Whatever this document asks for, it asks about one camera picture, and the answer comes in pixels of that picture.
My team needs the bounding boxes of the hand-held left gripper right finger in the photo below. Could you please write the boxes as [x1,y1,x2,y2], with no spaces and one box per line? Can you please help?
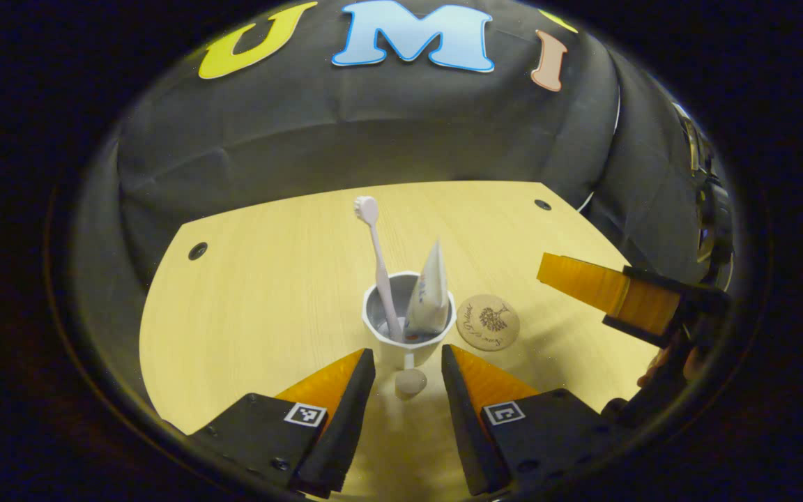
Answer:
[441,344,625,496]

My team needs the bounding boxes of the black backdrop cloth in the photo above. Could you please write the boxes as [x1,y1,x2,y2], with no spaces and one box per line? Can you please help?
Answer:
[67,0,723,391]

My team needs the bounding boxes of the white toothpaste tube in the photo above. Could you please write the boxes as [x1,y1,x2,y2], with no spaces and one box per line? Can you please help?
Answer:
[404,238,449,342]

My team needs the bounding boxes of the white cable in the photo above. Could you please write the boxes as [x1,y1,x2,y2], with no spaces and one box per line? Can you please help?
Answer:
[577,87,622,212]

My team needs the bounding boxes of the white cup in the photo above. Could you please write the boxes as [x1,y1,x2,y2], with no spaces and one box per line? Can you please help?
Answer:
[362,271,457,398]

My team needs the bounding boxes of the round wooden coaster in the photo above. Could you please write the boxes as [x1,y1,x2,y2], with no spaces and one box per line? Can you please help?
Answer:
[456,294,521,351]

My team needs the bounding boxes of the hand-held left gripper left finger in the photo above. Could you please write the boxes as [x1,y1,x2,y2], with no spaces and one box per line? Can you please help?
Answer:
[189,349,376,497]

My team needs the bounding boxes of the white toothbrush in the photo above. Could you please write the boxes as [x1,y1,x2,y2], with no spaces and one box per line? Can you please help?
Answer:
[353,196,404,342]

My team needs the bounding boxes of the wooden desktop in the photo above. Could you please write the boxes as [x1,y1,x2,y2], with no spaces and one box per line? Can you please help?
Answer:
[139,181,660,502]

